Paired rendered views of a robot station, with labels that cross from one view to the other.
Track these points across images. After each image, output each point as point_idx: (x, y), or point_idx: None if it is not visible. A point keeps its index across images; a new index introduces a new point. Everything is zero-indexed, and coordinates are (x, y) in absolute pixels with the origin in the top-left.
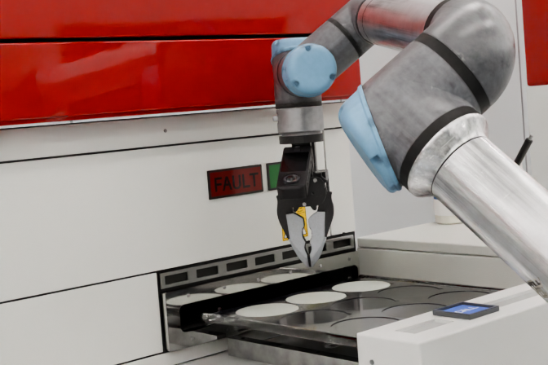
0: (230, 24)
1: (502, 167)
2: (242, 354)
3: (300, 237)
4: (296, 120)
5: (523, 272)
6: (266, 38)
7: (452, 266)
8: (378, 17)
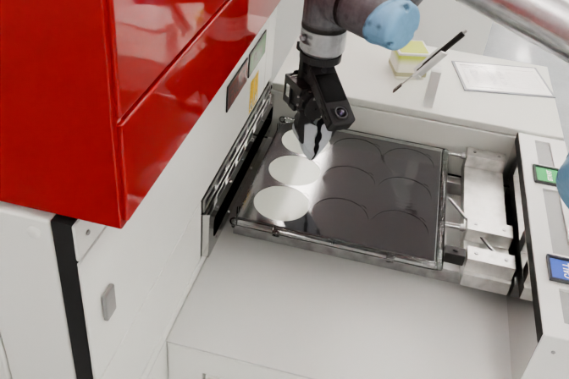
0: None
1: None
2: (252, 234)
3: (312, 141)
4: (334, 47)
5: None
6: None
7: (370, 117)
8: None
